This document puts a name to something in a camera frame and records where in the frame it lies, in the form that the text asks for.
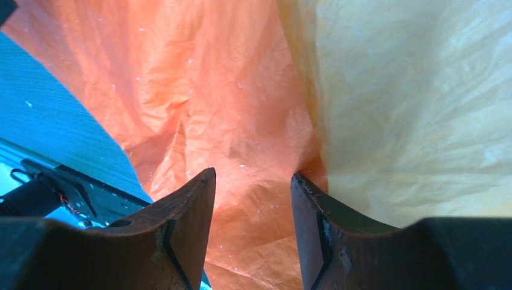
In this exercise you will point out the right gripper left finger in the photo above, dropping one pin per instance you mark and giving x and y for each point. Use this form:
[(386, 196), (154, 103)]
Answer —
[(162, 246)]

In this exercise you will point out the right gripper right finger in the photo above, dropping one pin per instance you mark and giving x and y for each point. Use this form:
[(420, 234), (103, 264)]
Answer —
[(340, 248)]

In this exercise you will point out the orange flower bouquet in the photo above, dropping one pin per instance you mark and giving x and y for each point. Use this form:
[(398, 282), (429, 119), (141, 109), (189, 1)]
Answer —
[(401, 109)]

